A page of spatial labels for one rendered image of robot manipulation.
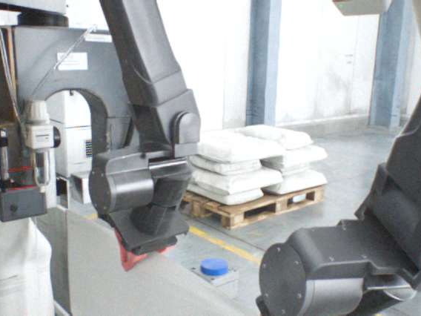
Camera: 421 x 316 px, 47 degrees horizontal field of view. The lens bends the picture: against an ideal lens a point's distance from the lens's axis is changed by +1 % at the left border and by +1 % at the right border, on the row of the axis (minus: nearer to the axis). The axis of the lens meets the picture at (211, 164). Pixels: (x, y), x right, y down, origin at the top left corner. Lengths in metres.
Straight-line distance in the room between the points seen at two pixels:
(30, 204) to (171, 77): 0.43
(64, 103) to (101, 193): 4.10
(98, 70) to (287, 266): 0.64
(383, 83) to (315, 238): 9.04
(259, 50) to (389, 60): 3.23
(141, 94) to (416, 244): 0.35
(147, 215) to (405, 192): 0.36
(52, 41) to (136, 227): 0.38
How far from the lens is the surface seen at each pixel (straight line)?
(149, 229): 0.65
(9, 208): 0.89
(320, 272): 0.35
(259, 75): 6.79
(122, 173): 0.56
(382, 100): 9.39
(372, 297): 0.42
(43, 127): 0.83
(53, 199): 0.95
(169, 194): 0.60
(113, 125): 0.95
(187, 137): 0.57
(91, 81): 0.92
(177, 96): 0.57
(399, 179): 0.37
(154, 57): 0.56
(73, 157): 4.76
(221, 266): 1.05
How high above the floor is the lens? 1.30
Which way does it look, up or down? 13 degrees down
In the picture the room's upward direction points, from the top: 1 degrees clockwise
